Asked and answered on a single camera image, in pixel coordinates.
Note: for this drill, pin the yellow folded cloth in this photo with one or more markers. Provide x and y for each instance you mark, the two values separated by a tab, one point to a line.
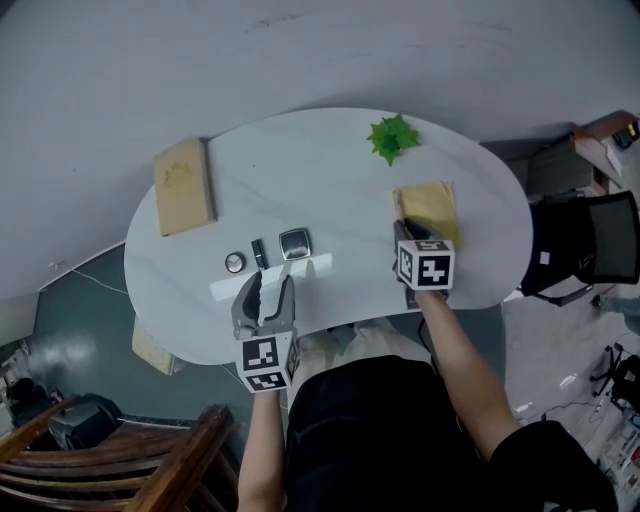
431	210

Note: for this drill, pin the person's black shirt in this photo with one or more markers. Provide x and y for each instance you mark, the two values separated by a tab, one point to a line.
390	440

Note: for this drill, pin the person's left forearm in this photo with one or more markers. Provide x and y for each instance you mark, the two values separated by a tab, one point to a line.
260	450

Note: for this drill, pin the black makeup lipstick tube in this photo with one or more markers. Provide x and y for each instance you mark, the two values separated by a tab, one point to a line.
258	252

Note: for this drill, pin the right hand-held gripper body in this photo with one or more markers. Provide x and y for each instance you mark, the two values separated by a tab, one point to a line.
425	265

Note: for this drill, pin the person's right forearm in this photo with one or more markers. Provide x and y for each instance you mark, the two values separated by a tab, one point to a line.
460	370

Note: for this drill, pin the green artificial plant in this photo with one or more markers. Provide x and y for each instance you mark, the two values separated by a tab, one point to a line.
393	138

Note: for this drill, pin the person's beige trousers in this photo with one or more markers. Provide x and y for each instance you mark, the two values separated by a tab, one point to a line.
350	345

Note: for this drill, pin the round silver makeup compact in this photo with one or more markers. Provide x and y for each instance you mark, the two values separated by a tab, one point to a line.
234	262

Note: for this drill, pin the black mesh office chair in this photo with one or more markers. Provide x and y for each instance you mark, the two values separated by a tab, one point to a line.
585	245

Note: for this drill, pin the tan hardcover book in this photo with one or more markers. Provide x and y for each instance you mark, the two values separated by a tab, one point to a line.
183	188

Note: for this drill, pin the dark wooden chair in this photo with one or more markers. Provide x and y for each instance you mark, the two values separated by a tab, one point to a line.
125	460

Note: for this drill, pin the brown wooden cabinet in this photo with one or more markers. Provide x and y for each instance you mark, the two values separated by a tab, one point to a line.
597	150

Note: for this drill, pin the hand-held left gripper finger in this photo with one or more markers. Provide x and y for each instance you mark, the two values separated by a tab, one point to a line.
245	300
287	300

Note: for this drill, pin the yellow cushioned stool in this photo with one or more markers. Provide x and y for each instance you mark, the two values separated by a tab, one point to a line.
151	351

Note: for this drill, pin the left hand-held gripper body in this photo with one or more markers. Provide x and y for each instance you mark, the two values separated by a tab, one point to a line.
260	352

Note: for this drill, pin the black chair wheel base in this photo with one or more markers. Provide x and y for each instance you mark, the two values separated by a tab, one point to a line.
616	375

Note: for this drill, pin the square dark makeup compact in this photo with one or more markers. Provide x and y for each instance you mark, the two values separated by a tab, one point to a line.
295	244

